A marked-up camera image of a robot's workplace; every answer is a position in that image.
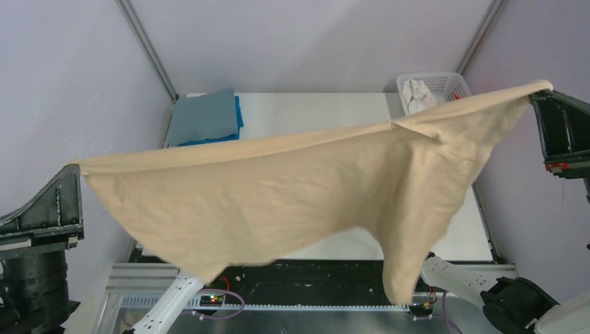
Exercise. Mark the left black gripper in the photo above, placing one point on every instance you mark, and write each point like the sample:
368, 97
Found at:
57, 211

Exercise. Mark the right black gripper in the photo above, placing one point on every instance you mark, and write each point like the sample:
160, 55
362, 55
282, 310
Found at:
563, 123

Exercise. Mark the beige t-shirt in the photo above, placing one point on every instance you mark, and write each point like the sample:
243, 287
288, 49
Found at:
204, 208

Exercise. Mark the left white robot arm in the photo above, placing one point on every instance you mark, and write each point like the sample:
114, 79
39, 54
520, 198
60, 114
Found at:
34, 293

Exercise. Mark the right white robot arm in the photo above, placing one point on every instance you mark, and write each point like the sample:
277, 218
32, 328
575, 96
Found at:
517, 305

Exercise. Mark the white plastic laundry basket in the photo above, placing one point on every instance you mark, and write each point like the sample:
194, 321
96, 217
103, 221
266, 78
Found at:
441, 84

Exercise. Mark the white crumpled t-shirt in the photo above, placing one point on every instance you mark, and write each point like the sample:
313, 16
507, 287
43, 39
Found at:
416, 96

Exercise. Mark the left controller board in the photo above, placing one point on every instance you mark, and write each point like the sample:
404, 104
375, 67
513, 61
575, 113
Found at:
212, 301

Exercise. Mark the controller board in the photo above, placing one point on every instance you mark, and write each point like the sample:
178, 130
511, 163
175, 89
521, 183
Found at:
421, 310
212, 301

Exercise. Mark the folded grey t-shirt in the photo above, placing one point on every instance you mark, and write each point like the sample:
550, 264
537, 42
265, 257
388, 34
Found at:
186, 113

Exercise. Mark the folded blue t-shirt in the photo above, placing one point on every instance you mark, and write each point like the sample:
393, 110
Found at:
217, 129

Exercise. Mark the right controller board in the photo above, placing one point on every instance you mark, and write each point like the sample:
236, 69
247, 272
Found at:
421, 310

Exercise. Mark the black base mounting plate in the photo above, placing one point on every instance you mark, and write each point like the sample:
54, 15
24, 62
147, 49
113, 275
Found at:
308, 283

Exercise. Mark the aluminium frame rail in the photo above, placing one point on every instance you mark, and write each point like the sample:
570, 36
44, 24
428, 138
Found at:
134, 288

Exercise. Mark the right corner aluminium post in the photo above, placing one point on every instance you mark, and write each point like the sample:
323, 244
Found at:
486, 25

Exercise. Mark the corner aluminium post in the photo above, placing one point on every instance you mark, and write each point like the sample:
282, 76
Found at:
129, 13
486, 25

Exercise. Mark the left corner aluminium post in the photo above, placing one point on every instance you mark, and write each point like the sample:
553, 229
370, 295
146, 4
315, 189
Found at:
129, 13

